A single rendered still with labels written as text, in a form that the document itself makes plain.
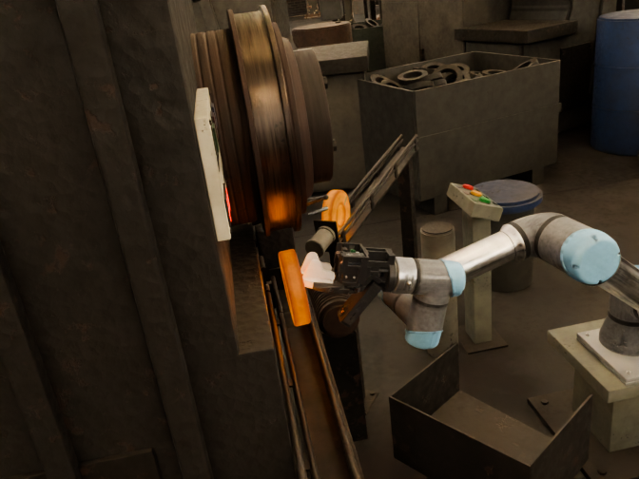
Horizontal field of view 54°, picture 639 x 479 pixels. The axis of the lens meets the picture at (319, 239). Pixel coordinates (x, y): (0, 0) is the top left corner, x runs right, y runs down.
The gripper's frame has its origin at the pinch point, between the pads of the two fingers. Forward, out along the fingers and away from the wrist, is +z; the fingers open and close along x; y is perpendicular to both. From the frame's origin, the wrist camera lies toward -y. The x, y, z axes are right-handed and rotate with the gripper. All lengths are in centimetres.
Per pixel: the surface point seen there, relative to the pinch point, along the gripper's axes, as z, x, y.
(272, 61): 8.3, -3.6, 41.1
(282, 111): 6.0, 1.0, 33.2
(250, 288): 9.0, 6.3, 0.7
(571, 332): -95, -39, -32
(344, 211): -26, -67, -9
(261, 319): 7.8, 18.6, 1.1
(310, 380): -5.0, 7.1, -19.2
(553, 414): -96, -36, -60
